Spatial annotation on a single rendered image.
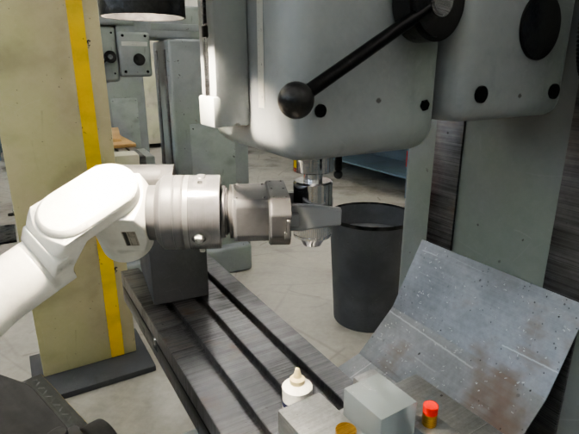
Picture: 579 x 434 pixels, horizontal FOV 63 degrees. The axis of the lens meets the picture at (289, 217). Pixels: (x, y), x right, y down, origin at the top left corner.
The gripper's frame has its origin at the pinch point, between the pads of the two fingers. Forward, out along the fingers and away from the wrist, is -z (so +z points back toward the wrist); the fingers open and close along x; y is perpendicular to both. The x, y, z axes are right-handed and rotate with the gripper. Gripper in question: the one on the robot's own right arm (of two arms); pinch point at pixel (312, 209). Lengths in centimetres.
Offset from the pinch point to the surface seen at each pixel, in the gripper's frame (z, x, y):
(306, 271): -36, 254, 123
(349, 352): -45, 152, 123
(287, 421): 3.9, -11.7, 21.0
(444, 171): -28.0, 26.5, 1.2
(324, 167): -0.9, -2.2, -5.7
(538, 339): -35.3, 3.5, 22.0
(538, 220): -36.4, 9.7, 5.3
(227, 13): 9.5, -6.5, -21.3
